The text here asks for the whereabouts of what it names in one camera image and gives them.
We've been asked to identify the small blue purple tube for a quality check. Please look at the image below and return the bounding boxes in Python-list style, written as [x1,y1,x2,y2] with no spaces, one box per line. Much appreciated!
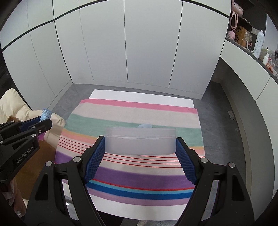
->
[39,109,52,140]

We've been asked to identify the clear plastic puff case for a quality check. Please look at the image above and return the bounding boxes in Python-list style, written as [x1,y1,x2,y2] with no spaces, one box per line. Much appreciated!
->
[105,127,176,155]

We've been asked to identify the left hand with nails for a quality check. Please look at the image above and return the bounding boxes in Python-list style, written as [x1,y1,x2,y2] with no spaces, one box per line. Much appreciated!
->
[2,178,26,218]

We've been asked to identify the cream padded chair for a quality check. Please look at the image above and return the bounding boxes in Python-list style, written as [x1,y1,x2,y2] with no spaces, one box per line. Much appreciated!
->
[0,88,66,149]

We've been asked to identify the brown cardboard box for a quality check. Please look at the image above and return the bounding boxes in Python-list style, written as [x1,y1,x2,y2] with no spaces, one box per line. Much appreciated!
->
[7,115,58,200]

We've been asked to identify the white low table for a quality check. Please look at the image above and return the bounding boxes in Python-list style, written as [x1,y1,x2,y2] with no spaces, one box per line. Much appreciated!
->
[55,90,205,225]

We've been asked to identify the striped colourful table mat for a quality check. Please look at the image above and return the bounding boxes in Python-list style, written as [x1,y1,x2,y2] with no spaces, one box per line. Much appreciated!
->
[55,98,205,206]

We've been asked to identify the light blue round lid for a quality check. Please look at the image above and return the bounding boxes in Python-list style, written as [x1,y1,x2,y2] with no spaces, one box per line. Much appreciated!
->
[138,124,152,128]

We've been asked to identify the white spray bottle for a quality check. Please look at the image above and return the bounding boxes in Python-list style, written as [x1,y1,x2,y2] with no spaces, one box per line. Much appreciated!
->
[253,30,264,59]

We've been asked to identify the pink plush toy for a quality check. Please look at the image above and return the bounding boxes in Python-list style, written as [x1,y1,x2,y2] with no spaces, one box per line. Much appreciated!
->
[226,31,236,41]

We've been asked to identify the brown box on shelf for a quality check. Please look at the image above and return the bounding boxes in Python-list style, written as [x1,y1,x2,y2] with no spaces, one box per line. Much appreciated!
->
[234,26,253,48]

